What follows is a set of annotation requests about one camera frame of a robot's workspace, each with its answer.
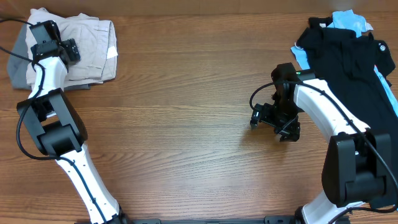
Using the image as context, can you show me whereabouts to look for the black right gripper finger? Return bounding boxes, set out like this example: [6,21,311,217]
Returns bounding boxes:
[278,117,300,142]
[250,104,263,129]

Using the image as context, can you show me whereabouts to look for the beige shorts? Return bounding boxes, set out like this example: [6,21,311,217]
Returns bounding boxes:
[28,7,118,87]

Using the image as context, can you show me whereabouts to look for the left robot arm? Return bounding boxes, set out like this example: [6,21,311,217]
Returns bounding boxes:
[17,21,130,223]

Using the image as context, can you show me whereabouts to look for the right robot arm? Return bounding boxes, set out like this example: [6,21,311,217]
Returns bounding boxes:
[250,63,397,224]

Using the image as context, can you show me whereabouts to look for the folded grey shorts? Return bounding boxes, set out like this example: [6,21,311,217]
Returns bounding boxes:
[6,23,93,91]

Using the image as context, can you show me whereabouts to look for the black shirt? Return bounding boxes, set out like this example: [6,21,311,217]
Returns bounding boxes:
[295,17,398,209]

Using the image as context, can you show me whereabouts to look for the light blue shirt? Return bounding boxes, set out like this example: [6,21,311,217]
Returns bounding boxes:
[291,9,397,114]

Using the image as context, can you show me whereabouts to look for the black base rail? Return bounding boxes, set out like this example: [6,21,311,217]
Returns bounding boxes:
[132,216,294,224]

